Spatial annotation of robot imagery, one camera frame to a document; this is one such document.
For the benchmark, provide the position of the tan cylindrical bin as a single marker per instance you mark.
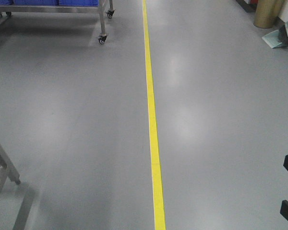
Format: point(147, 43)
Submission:
point(266, 13)

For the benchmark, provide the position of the steel wheeled cart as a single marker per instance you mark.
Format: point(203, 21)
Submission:
point(100, 9)

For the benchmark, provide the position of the steel table leg frame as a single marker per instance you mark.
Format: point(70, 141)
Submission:
point(2, 167)

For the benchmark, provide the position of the teal dustpan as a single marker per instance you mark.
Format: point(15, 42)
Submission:
point(277, 38)

